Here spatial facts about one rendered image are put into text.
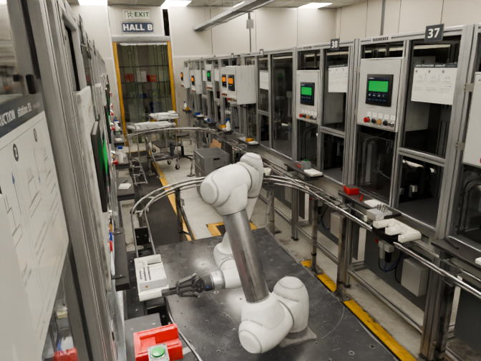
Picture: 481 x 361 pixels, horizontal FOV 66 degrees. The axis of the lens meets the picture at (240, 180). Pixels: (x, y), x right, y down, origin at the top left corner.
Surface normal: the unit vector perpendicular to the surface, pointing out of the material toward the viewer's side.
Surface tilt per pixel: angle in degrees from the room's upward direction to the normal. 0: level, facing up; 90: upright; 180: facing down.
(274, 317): 69
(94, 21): 90
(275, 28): 90
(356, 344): 0
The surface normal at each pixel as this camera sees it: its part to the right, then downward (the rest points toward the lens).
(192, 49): 0.32, 0.27
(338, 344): -0.04, -0.95
